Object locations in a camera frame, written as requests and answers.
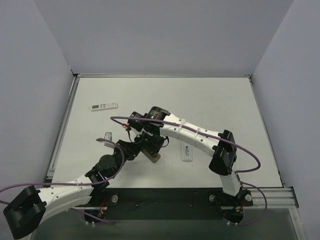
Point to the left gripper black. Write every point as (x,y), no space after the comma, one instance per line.
(135,148)

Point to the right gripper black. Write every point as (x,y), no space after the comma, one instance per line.
(152,144)

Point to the grey beige remote control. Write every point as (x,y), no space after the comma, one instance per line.
(152,156)

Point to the white remote being loaded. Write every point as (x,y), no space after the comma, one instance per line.
(187,152)

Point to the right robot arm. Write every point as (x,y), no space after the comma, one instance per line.
(217,145)

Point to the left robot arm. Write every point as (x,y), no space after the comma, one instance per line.
(32,205)

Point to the white remote with display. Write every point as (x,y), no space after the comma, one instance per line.
(104,106)

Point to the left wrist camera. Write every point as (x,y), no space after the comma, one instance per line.
(107,140)

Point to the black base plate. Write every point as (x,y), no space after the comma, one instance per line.
(115,204)

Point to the aluminium frame rail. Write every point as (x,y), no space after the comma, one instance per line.
(270,198)

